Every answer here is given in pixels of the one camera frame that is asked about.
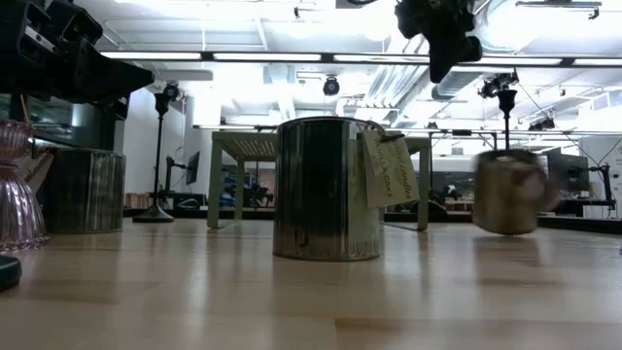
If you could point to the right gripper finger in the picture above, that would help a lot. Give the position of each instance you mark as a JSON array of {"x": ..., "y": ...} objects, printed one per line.
[
  {"x": 470, "y": 48},
  {"x": 442, "y": 58}
]

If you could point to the black computer monitor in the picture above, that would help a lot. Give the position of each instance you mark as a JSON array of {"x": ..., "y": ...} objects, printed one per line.
[
  {"x": 576, "y": 172},
  {"x": 193, "y": 167}
]

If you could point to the silver candle tin with tag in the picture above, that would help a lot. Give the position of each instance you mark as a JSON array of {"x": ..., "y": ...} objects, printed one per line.
[
  {"x": 316, "y": 194},
  {"x": 87, "y": 189},
  {"x": 505, "y": 194}
]

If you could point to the black aluminium table frame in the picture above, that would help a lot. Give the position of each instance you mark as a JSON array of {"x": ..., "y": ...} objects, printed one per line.
[{"x": 583, "y": 223}]

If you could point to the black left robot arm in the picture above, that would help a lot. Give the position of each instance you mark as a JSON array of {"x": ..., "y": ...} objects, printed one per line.
[{"x": 17, "y": 109}]

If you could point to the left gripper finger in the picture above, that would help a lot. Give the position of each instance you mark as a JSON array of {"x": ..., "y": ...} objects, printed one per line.
[
  {"x": 116, "y": 109},
  {"x": 112, "y": 78}
]

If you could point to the long ceiling light bar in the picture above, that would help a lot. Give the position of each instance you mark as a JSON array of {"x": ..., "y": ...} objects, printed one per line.
[{"x": 267, "y": 57}]

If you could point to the black ceiling camera rig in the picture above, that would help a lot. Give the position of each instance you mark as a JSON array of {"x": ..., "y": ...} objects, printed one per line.
[{"x": 498, "y": 83}]

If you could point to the pink ribbed glass candle holder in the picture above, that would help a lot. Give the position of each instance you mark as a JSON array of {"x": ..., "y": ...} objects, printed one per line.
[{"x": 17, "y": 214}]

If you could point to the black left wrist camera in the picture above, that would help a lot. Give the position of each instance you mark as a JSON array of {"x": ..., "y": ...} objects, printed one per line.
[{"x": 78, "y": 22}]

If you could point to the pale green metal shelf riser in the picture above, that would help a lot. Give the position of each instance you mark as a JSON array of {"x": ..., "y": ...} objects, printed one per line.
[{"x": 243, "y": 146}]

